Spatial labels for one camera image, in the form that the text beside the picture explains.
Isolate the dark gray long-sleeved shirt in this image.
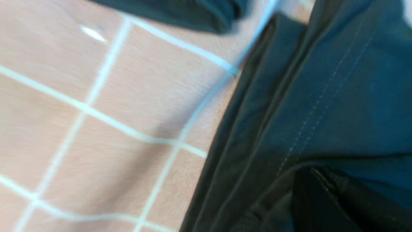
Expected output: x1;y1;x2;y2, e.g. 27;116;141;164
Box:
179;0;412;232

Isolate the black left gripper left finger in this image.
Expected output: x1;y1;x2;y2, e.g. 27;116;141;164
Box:
291;168;362;232

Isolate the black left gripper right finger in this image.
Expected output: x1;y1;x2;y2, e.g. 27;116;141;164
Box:
317;167;411;232

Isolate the pink checkered tablecloth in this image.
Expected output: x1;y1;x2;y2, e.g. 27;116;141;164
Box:
1;0;314;232

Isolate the dark gray crumpled garment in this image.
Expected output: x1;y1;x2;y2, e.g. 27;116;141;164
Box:
95;0;250;35

